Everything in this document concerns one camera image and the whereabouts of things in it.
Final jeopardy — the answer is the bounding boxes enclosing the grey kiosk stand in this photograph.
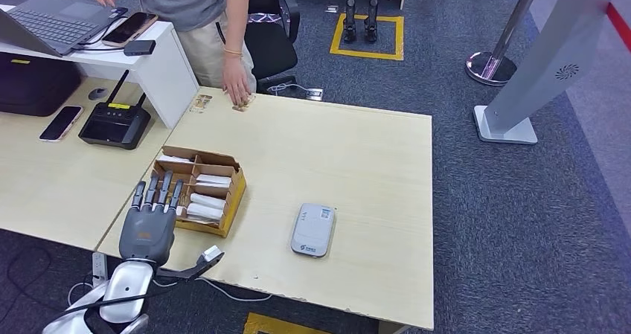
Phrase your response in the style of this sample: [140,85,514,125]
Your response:
[473,0,631,146]

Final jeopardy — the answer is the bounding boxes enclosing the long white cable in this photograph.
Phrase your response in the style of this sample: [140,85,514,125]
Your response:
[66,276,273,306]

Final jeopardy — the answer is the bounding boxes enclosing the white desk shelf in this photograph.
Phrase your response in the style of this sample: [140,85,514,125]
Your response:
[0,4,200,129]

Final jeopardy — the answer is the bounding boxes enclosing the person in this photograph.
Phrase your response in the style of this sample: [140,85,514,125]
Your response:
[135,0,257,90]

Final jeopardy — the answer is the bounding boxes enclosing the black remote controller with antennas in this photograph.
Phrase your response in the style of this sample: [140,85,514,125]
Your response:
[78,69,153,151]

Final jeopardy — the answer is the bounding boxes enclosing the large black case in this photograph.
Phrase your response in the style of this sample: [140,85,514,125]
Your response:
[0,51,83,118]

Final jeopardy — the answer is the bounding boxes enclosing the cardboard divider box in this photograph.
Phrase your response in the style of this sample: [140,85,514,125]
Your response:
[150,145,248,239]

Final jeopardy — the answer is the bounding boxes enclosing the smartphone with brown case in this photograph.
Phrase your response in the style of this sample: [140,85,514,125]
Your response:
[100,11,159,48]

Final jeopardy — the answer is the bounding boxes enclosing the person's left hand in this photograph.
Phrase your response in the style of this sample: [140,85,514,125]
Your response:
[222,55,256,109]

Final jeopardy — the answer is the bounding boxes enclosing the smartphone with pale case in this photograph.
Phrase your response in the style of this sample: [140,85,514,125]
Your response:
[39,105,85,143]

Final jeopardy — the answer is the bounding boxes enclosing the grey laptop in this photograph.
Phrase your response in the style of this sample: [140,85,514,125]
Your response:
[0,0,128,58]

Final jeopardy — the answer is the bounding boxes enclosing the yellow floor tape square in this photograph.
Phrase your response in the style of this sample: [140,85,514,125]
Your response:
[329,14,406,62]

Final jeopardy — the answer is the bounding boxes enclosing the yellow floor tape strip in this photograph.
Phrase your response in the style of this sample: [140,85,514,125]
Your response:
[242,312,331,334]

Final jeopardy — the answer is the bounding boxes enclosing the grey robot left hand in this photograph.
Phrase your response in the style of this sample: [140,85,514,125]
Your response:
[118,170,186,267]

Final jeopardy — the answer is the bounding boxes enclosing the grey card reader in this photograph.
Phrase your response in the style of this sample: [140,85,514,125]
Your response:
[289,202,336,260]

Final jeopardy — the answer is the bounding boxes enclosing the black usb cable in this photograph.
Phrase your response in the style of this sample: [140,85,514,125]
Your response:
[71,16,125,53]

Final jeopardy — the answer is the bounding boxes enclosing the chrome stanchion post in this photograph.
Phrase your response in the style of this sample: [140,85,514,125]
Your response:
[464,0,547,87]

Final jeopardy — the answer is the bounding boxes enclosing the white power strip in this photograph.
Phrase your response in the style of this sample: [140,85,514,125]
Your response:
[92,251,109,289]

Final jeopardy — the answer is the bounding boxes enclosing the red floor tape strip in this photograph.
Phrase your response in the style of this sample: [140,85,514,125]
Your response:
[605,2,631,54]

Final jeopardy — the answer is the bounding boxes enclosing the black robot legs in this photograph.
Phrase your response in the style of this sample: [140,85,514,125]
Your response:
[343,0,382,45]

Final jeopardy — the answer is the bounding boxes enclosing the small black hub box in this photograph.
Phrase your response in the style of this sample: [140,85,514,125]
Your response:
[123,39,157,57]

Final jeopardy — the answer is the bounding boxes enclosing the short white floor cable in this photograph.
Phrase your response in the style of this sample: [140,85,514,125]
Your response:
[266,82,309,97]

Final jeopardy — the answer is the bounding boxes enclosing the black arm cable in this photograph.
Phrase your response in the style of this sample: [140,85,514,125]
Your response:
[42,272,190,324]

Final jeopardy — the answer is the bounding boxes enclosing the autumn print hotel card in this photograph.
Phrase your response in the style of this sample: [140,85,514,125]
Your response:
[231,92,257,112]
[190,94,213,115]

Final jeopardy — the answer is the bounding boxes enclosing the black office chair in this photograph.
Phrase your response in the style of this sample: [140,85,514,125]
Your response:
[243,0,301,94]

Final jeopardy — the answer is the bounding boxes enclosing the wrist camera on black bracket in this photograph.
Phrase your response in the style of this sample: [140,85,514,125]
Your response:
[156,245,225,281]

